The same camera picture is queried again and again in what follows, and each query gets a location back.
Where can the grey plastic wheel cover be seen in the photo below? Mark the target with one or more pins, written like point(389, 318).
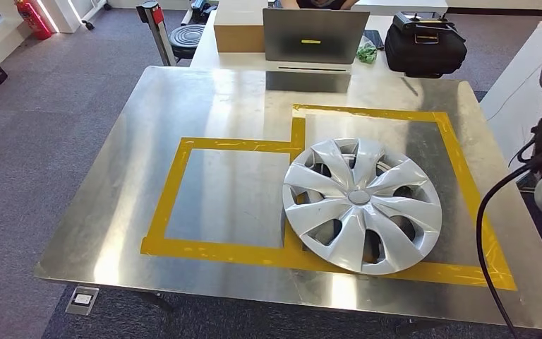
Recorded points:
point(362, 206)

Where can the steel workbench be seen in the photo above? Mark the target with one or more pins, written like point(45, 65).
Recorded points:
point(135, 187)

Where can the white partition panel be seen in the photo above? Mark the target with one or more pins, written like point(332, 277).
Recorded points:
point(514, 84)

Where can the black bag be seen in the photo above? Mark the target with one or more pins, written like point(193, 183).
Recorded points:
point(423, 47)

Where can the black phone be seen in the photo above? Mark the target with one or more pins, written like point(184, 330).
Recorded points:
point(374, 38)

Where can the green bag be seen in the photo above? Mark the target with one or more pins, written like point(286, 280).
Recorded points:
point(367, 51)

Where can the person at desk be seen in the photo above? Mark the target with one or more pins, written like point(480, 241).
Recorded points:
point(320, 3)

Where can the grey metal box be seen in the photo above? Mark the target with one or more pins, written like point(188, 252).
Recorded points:
point(315, 37)

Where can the pale table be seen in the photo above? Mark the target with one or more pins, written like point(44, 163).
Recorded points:
point(243, 61)

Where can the brown cardboard box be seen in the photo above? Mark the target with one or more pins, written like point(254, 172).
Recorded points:
point(238, 28)

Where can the grey stanchion with red band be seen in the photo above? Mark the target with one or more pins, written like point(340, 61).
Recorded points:
point(159, 32)

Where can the red fire extinguisher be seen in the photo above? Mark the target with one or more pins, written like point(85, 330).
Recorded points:
point(35, 18)

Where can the steel floor outlet box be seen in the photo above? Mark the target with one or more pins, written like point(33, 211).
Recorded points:
point(82, 300)

